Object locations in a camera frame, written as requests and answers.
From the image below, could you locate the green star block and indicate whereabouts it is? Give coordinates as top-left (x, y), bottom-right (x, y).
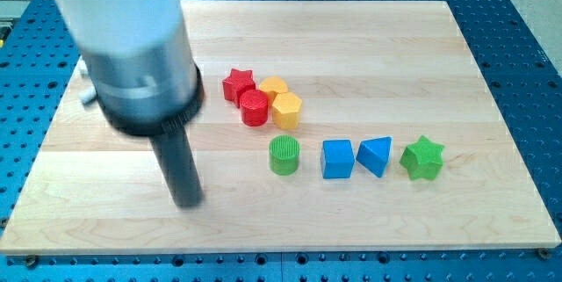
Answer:
top-left (400, 135), bottom-right (444, 181)

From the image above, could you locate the yellow heart block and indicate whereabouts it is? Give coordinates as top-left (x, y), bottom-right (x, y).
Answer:
top-left (258, 76), bottom-right (289, 106)

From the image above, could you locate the green cylinder block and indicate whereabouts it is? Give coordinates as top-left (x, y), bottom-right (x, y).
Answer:
top-left (269, 135), bottom-right (300, 176)

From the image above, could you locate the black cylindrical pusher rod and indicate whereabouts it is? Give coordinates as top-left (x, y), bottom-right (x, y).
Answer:
top-left (149, 128), bottom-right (204, 208)

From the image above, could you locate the blue triangle block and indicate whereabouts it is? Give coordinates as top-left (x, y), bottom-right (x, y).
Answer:
top-left (357, 136), bottom-right (392, 177)

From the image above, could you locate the blue cube block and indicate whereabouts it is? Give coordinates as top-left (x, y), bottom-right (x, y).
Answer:
top-left (321, 140), bottom-right (355, 179)

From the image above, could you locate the light wooden board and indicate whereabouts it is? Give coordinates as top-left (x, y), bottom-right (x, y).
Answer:
top-left (1, 1), bottom-right (560, 256)

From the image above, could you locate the yellow hexagon block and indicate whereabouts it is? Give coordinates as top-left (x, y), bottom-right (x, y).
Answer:
top-left (272, 92), bottom-right (302, 130)

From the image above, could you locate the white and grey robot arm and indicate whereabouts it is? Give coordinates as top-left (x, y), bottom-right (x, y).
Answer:
top-left (55, 0), bottom-right (203, 136)

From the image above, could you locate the red cylinder block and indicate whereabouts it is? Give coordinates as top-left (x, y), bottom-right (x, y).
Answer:
top-left (240, 90), bottom-right (269, 127)

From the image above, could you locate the red star block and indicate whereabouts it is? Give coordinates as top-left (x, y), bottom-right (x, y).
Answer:
top-left (222, 69), bottom-right (256, 108)

